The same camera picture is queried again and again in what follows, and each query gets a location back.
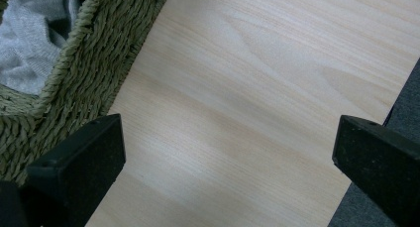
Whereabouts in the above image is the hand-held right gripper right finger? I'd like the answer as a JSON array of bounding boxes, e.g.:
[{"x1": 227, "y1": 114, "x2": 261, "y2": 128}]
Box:
[{"x1": 332, "y1": 114, "x2": 420, "y2": 227}]

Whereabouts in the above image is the woven green basket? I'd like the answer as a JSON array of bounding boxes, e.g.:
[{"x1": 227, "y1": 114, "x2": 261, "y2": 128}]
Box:
[{"x1": 0, "y1": 0, "x2": 172, "y2": 187}]

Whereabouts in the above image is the grey cloth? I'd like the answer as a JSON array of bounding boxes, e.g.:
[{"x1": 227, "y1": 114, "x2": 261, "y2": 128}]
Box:
[{"x1": 0, "y1": 0, "x2": 82, "y2": 96}]

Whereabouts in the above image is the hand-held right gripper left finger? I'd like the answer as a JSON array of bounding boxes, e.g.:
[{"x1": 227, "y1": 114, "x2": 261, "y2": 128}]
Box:
[{"x1": 19, "y1": 113, "x2": 127, "y2": 227}]

